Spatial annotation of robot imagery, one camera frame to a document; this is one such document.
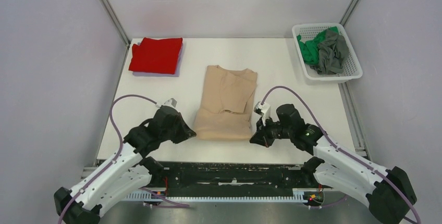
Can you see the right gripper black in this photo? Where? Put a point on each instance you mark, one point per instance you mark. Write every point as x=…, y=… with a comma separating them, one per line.
x=261, y=137

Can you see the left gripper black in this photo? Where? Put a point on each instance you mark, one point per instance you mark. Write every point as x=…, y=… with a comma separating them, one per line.
x=186, y=132

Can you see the beige t-shirt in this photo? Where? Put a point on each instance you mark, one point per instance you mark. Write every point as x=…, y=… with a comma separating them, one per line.
x=226, y=104

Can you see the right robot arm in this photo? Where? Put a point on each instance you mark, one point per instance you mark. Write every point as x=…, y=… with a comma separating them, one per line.
x=387, y=193

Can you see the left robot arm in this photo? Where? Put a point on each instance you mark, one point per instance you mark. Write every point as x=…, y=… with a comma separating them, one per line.
x=130, y=168

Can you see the red folded t-shirt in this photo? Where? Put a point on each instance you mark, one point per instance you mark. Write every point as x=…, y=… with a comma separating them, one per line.
x=156, y=56

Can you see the green t-shirt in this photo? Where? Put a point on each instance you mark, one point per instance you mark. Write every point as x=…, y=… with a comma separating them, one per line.
x=309, y=49

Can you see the white plastic basket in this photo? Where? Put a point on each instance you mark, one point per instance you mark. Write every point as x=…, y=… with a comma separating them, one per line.
x=351, y=67

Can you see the grey t-shirt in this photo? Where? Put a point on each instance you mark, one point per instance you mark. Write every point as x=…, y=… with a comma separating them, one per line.
x=333, y=52

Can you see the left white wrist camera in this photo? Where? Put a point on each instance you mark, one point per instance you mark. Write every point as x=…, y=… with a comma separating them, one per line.
x=170, y=103

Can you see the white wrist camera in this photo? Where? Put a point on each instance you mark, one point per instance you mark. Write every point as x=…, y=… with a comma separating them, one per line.
x=170, y=103
x=264, y=110

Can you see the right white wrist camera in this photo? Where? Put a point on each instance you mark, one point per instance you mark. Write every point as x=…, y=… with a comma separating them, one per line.
x=264, y=110

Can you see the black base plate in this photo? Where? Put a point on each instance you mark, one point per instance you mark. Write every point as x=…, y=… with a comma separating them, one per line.
x=231, y=180

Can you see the white slotted cable duct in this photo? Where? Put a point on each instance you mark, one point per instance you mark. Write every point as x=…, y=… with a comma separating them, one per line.
x=144, y=196

